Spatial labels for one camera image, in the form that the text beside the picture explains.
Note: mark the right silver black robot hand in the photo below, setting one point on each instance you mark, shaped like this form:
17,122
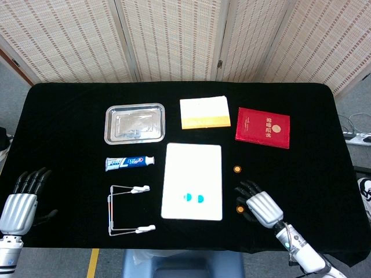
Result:
265,208

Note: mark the black object at table side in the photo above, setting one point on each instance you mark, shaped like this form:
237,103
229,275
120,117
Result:
3,142

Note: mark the woven folding screen panel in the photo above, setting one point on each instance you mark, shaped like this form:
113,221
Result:
174,37
58,37
249,37
324,37

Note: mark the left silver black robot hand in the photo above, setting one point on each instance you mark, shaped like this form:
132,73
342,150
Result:
17,212

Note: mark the blue disc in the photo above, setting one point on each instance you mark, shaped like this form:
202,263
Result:
200,198
187,197

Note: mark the white black sneaker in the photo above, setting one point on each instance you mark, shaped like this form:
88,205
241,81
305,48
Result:
365,197

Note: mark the black tablecloth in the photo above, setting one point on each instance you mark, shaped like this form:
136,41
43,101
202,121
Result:
72,130

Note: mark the orange disc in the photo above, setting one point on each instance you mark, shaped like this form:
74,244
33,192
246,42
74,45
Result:
237,169
240,209

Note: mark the white magnetic board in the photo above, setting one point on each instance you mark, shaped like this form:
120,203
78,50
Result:
191,171

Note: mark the metal screen hinge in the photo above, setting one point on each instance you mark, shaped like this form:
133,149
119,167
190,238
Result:
219,64

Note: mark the stainless steel rectangular tray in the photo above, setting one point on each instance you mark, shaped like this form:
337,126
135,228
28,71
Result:
134,124

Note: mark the white yellow Lexicon booklet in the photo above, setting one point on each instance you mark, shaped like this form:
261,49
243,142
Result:
203,110

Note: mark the white power strip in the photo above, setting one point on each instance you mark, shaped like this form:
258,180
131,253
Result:
359,140

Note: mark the blue white toothpaste tube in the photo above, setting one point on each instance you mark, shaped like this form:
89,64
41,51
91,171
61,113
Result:
127,163

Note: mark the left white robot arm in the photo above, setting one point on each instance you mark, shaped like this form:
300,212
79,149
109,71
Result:
8,257

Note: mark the red certificate book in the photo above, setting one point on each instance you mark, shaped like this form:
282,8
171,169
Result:
261,127

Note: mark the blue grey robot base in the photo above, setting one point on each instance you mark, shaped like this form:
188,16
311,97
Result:
179,265

